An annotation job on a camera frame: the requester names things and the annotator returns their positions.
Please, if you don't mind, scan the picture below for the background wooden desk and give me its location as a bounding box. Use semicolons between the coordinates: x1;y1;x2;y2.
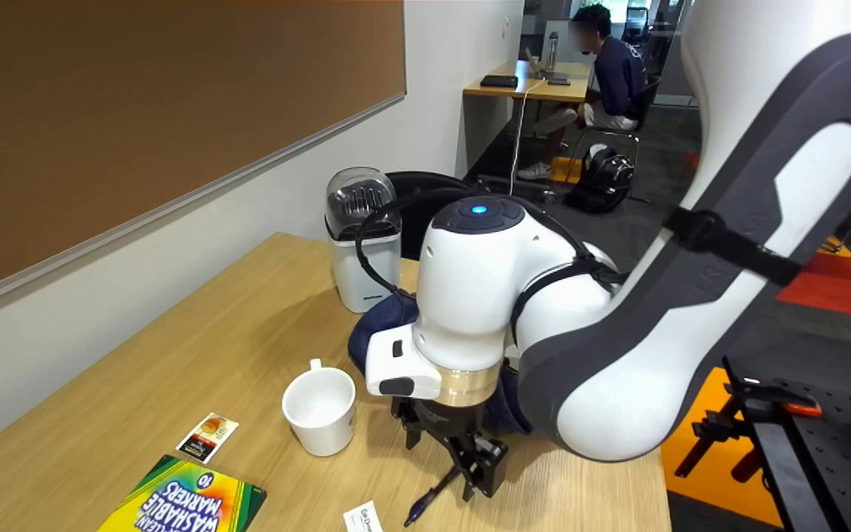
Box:
462;59;594;190

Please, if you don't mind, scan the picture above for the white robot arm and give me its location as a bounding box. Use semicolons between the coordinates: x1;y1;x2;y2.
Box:
363;29;851;464

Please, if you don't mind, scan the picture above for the seated person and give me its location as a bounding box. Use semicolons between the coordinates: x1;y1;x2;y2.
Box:
517;4;648;182

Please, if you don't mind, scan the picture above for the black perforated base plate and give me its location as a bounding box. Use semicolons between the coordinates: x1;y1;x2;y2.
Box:
730;374;851;532

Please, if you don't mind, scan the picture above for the cork bulletin board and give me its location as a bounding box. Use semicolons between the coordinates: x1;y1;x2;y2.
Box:
0;0;406;295

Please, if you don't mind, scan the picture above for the green crayola marker box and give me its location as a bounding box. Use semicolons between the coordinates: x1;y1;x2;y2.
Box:
97;455;266;532

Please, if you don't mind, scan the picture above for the blue cloth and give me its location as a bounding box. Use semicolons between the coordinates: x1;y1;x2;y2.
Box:
350;295;532;434

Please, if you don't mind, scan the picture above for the small white card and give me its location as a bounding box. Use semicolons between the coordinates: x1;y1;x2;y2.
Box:
343;502;385;532

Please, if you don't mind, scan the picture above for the white mug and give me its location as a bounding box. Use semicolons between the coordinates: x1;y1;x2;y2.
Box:
282;357;356;459

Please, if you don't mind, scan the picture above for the small photo card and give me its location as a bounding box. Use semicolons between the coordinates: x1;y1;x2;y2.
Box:
179;415;236;464

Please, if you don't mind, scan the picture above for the orange black clamp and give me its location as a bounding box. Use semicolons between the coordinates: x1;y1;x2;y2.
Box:
678;380;824;480

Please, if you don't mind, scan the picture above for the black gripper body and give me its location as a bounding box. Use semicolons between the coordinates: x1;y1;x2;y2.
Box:
390;400;508;498

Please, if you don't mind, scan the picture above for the black helmet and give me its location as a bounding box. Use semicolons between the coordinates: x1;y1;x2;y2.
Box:
566;142;637;213

